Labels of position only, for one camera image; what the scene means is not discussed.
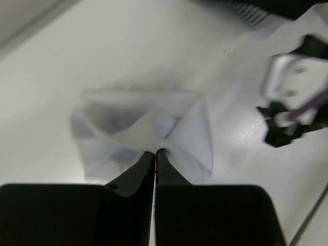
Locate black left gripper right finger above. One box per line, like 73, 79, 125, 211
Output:
155, 149, 286, 245

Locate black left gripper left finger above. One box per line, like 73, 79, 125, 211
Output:
1, 152, 155, 245

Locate white skirt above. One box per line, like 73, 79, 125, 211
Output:
71, 89, 213, 184

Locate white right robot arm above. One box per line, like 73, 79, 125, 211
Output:
257, 34, 327, 148

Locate white laundry basket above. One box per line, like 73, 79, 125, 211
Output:
231, 2, 327, 36

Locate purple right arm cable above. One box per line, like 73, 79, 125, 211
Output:
286, 88, 328, 122

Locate aluminium table edge rail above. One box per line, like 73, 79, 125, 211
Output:
1, 1, 77, 59

